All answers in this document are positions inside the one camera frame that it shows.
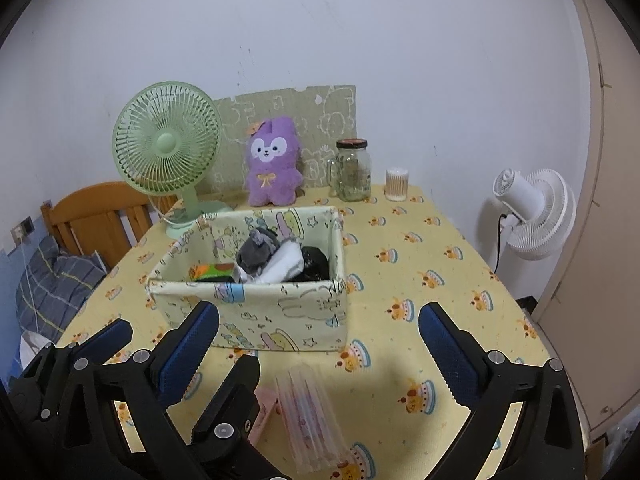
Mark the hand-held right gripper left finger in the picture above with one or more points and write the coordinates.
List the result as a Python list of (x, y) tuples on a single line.
[(187, 355)]

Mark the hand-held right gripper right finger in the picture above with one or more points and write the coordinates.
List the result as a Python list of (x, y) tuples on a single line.
[(447, 355)]

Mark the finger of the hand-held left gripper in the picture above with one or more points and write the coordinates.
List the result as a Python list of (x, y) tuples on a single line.
[(120, 335), (240, 390)]

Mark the printed fabric storage box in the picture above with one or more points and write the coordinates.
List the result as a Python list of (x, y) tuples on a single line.
[(280, 315)]

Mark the orange and green pouch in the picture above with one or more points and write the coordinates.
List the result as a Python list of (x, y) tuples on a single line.
[(212, 272)]

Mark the grey sock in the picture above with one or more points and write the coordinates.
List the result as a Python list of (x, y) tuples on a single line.
[(257, 250)]

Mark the black soft bundle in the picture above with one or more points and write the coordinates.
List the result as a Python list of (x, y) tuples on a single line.
[(312, 265)]

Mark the pink flat item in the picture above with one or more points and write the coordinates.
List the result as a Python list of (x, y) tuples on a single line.
[(267, 410)]

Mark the clear plastic tube pack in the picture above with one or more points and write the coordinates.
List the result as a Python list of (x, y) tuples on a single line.
[(310, 420)]

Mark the blue plaid cloth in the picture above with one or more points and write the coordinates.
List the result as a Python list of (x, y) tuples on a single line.
[(55, 285)]

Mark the yellow printed tablecloth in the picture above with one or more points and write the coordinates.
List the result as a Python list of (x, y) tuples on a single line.
[(400, 285)]

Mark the white plastic bag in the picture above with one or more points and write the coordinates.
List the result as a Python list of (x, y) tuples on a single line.
[(36, 355)]

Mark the wooden chair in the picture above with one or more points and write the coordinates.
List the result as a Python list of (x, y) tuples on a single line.
[(95, 205)]

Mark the white cloth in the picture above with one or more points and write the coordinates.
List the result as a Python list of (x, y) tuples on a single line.
[(282, 262)]

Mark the white standing fan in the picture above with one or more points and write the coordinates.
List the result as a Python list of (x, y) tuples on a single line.
[(535, 220)]

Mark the cotton swab container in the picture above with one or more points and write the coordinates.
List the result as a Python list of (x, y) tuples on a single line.
[(396, 185)]

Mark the clear plastic bag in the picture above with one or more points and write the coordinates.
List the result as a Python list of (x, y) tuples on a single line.
[(612, 450)]

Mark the green desk fan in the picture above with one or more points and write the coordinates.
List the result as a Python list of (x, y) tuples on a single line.
[(167, 145)]

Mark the glass jar with lid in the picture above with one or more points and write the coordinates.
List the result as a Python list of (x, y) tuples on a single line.
[(354, 175)]

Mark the purple plush bunny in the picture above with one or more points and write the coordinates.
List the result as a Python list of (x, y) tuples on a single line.
[(272, 170)]

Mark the cardboard panel with drawings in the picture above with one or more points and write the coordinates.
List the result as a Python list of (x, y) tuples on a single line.
[(325, 110)]

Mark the wall socket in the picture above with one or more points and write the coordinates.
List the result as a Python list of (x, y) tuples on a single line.
[(23, 228)]

